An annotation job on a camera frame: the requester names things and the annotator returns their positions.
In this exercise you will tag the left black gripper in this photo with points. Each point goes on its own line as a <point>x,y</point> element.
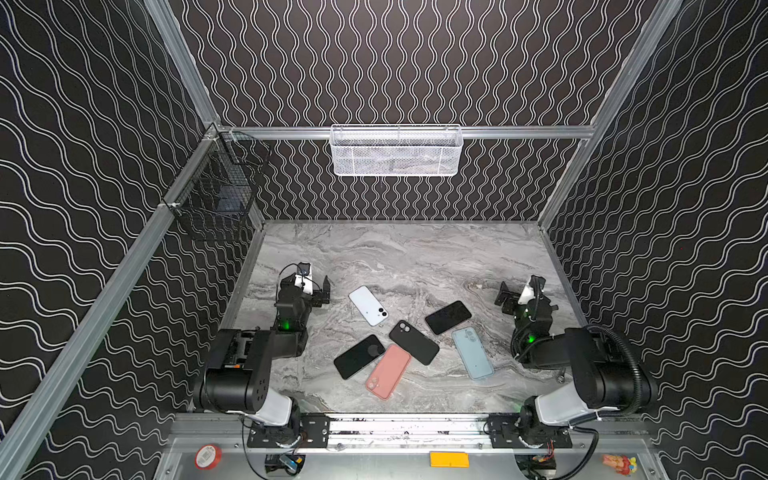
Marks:
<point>306,297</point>

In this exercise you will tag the black phone purple edge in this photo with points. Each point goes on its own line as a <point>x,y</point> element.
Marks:
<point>448,317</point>

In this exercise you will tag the pink phone case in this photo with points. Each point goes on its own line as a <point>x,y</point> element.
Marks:
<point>388,372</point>

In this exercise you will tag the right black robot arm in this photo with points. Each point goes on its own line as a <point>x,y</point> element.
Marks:
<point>608,378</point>

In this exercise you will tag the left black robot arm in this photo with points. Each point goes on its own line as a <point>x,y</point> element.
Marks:
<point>235,379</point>

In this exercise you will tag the light blue phone case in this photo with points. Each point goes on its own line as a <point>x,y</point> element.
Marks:
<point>472,353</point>

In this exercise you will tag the white phone face down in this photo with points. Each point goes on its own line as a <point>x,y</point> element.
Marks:
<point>368,306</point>

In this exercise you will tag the black phone screen up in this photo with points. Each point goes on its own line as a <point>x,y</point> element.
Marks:
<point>358,356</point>

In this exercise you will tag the black phone case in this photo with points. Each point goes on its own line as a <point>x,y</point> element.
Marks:
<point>413,341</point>

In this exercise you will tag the yellow block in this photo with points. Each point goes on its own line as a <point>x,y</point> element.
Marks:
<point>458,460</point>

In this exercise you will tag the red yellow toy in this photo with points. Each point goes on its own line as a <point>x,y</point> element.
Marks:
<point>621,464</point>

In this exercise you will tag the red tape roll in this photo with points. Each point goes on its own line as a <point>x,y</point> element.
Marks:
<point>208,457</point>

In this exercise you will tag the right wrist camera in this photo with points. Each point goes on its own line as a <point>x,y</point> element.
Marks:
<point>532,290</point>

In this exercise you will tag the black wire basket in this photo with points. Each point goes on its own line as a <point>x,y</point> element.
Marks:
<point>216,205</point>

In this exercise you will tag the white wire mesh basket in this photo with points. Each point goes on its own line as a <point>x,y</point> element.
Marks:
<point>390,150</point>

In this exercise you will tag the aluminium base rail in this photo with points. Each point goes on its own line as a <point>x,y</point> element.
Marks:
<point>337,433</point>

